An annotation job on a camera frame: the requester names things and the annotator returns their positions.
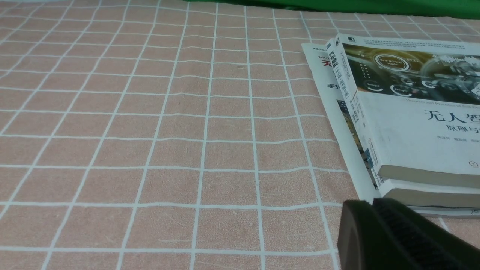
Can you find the white middle book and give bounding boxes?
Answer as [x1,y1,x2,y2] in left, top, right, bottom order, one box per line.
[325,39,480,209]

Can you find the white self-driving textbook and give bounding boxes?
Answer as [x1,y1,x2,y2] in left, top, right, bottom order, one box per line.
[334,33,480,189]

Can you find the pink checkered tablecloth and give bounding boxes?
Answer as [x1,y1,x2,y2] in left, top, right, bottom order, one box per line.
[0,0,479,270]

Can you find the green backdrop cloth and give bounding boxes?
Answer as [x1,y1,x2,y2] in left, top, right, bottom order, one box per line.
[195,0,480,20]

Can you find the thin white bottom booklet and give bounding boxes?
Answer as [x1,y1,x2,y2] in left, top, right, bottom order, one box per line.
[301,43,479,218]

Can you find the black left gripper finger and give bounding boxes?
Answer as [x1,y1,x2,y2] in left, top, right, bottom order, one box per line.
[337,198,480,270]

